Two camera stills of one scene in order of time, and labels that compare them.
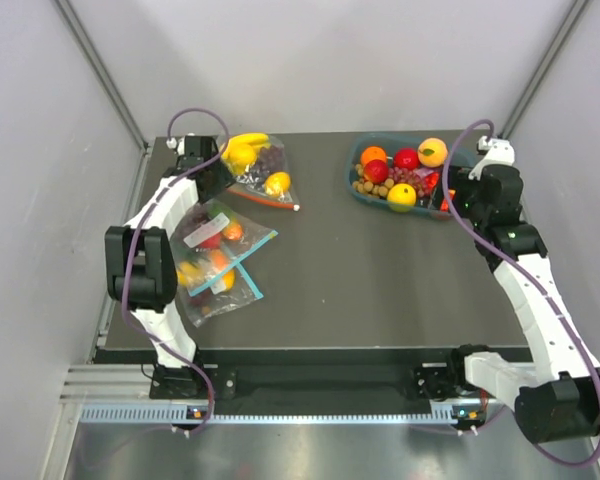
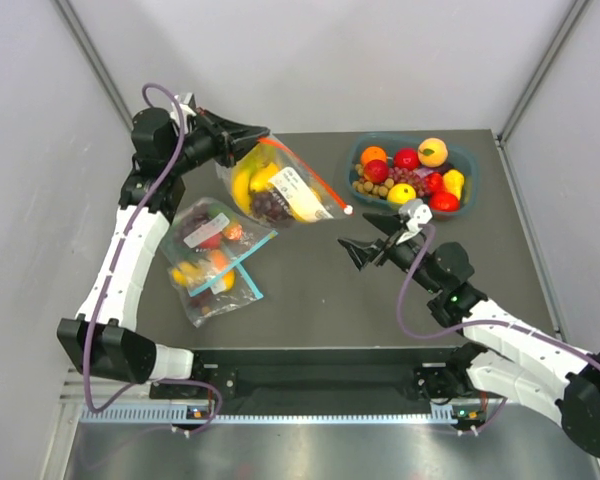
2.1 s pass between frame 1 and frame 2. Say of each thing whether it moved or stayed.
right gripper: moved
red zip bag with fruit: moved
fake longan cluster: stayed
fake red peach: stayed
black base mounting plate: stayed
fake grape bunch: stayed
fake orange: stayed
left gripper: moved
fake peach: stayed
